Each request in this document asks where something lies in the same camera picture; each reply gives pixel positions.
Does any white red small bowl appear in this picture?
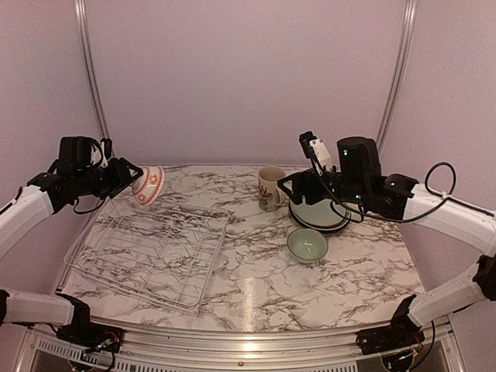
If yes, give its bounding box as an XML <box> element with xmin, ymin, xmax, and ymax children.
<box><xmin>132</xmin><ymin>167</ymin><xmax>164</xmax><ymax>206</ymax></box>

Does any front aluminium rail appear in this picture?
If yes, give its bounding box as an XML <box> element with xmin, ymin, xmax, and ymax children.
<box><xmin>22</xmin><ymin>321</ymin><xmax>466</xmax><ymax>372</ymax></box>

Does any small pale green cup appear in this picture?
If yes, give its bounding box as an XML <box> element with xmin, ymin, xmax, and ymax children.
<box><xmin>287</xmin><ymin>228</ymin><xmax>329</xmax><ymax>264</ymax></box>

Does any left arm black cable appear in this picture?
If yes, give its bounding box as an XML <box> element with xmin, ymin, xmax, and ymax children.
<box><xmin>53</xmin><ymin>135</ymin><xmax>113</xmax><ymax>215</ymax></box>

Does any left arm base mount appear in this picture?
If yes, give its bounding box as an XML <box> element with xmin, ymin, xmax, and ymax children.
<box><xmin>56</xmin><ymin>293</ymin><xmax>123</xmax><ymax>353</ymax></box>

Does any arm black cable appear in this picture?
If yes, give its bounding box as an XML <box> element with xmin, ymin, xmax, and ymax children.
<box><xmin>53</xmin><ymin>135</ymin><xmax>113</xmax><ymax>215</ymax></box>
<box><xmin>304</xmin><ymin>146</ymin><xmax>496</xmax><ymax>350</ymax></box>

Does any white wire dish rack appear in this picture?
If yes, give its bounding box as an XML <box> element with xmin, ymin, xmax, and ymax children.
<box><xmin>64</xmin><ymin>197</ymin><xmax>229</xmax><ymax>315</ymax></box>

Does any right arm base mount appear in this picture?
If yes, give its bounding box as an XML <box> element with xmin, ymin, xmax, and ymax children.
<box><xmin>356</xmin><ymin>305</ymin><xmax>425</xmax><ymax>355</ymax></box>

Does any aluminium frame post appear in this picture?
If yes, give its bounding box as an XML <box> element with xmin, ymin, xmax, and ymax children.
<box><xmin>74</xmin><ymin>0</ymin><xmax>111</xmax><ymax>140</ymax></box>
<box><xmin>376</xmin><ymin>0</ymin><xmax>418</xmax><ymax>158</ymax></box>

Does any right aluminium frame post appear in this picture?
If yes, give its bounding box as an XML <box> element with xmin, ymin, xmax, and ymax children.
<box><xmin>376</xmin><ymin>0</ymin><xmax>418</xmax><ymax>158</ymax></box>

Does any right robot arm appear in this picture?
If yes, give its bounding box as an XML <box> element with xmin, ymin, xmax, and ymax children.
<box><xmin>277</xmin><ymin>132</ymin><xmax>495</xmax><ymax>347</ymax></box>

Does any large white plate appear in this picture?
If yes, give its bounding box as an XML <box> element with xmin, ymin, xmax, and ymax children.
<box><xmin>291</xmin><ymin>201</ymin><xmax>350</xmax><ymax>231</ymax></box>

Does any left aluminium frame post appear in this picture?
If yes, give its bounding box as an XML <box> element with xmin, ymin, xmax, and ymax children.
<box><xmin>74</xmin><ymin>0</ymin><xmax>111</xmax><ymax>140</ymax></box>

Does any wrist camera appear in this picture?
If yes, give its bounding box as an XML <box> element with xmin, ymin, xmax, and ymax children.
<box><xmin>90</xmin><ymin>138</ymin><xmax>112</xmax><ymax>168</ymax></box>
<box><xmin>298</xmin><ymin>131</ymin><xmax>333</xmax><ymax>174</ymax></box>

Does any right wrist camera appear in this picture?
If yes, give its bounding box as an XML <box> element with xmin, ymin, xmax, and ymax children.
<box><xmin>298</xmin><ymin>131</ymin><xmax>333</xmax><ymax>174</ymax></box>

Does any patterned beige tall cup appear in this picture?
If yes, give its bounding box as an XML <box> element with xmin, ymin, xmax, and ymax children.
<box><xmin>257</xmin><ymin>166</ymin><xmax>286</xmax><ymax>212</ymax></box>

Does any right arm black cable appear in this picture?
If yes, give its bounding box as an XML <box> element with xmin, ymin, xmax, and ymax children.
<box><xmin>304</xmin><ymin>146</ymin><xmax>496</xmax><ymax>350</ymax></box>

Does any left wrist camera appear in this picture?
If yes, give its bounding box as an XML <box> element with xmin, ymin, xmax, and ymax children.
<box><xmin>90</xmin><ymin>138</ymin><xmax>112</xmax><ymax>168</ymax></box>

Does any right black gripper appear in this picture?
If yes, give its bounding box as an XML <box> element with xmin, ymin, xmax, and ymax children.
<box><xmin>278</xmin><ymin>166</ymin><xmax>369</xmax><ymax>205</ymax></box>

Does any black red plate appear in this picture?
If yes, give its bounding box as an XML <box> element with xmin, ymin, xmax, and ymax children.
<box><xmin>288</xmin><ymin>201</ymin><xmax>353</xmax><ymax>233</ymax></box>

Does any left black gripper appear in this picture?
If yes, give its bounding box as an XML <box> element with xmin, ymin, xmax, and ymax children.
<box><xmin>73</xmin><ymin>157</ymin><xmax>142</xmax><ymax>200</ymax></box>

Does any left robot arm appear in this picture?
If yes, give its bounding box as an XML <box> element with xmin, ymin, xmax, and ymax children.
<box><xmin>1</xmin><ymin>136</ymin><xmax>143</xmax><ymax>345</ymax></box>

